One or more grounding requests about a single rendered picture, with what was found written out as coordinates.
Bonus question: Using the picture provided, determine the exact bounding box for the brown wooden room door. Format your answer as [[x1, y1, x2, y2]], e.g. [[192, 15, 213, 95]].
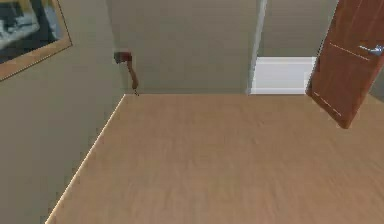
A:
[[305, 0, 384, 130]]

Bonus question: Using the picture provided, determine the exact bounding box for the wood framed wall picture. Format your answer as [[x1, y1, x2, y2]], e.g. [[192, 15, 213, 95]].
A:
[[0, 0, 73, 82]]

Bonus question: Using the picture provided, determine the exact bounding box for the silver door handle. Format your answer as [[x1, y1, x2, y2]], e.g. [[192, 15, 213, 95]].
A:
[[358, 44, 384, 57]]

